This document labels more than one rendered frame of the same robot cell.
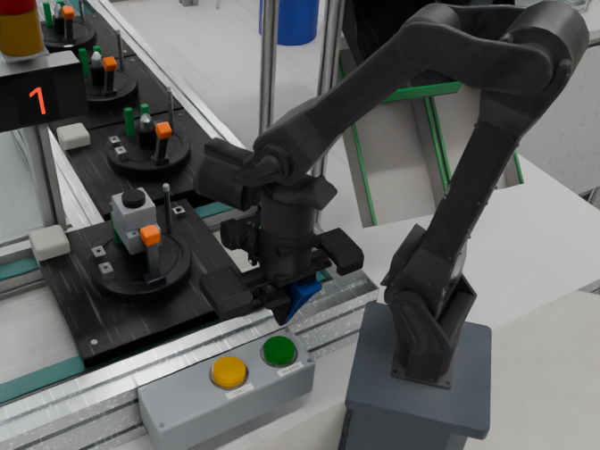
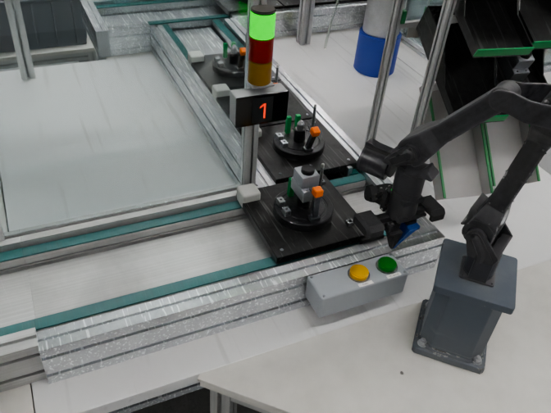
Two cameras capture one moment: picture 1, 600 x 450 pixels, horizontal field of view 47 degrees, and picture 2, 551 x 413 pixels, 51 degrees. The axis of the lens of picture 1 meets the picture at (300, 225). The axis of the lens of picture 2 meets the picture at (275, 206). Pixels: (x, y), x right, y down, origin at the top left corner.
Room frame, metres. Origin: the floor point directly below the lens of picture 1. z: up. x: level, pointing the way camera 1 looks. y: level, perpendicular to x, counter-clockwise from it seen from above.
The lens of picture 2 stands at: (-0.36, 0.15, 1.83)
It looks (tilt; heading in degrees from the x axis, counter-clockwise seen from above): 39 degrees down; 7
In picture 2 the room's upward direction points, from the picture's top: 5 degrees clockwise
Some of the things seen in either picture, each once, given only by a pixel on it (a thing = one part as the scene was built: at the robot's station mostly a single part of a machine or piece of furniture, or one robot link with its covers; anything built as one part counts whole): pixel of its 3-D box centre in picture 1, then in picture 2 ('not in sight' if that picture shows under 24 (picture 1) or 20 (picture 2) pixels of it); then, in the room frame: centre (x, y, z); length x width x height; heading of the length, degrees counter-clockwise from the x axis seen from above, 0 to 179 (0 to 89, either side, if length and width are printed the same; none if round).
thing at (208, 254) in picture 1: (142, 272); (302, 215); (0.69, 0.21, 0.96); 0.24 x 0.24 x 0.02; 34
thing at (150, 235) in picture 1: (149, 249); (314, 200); (0.65, 0.19, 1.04); 0.04 x 0.02 x 0.08; 34
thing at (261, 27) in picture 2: not in sight; (262, 23); (0.74, 0.34, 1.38); 0.05 x 0.05 x 0.05
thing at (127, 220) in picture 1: (132, 212); (304, 178); (0.70, 0.22, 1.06); 0.08 x 0.04 x 0.07; 35
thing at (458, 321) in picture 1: (434, 303); (489, 237); (0.49, -0.14, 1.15); 0.09 x 0.07 x 0.06; 154
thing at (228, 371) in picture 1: (229, 373); (358, 274); (0.52, 0.07, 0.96); 0.04 x 0.04 x 0.02
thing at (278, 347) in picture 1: (279, 352); (386, 265); (0.56, 0.01, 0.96); 0.04 x 0.04 x 0.02
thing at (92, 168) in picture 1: (146, 134); (299, 133); (0.96, 0.27, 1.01); 0.24 x 0.24 x 0.13; 34
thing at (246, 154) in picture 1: (254, 167); (393, 156); (0.58, 0.05, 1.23); 0.12 x 0.08 x 0.11; 64
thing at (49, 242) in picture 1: (50, 246); (248, 195); (0.71, 0.35, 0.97); 0.05 x 0.05 x 0.04; 34
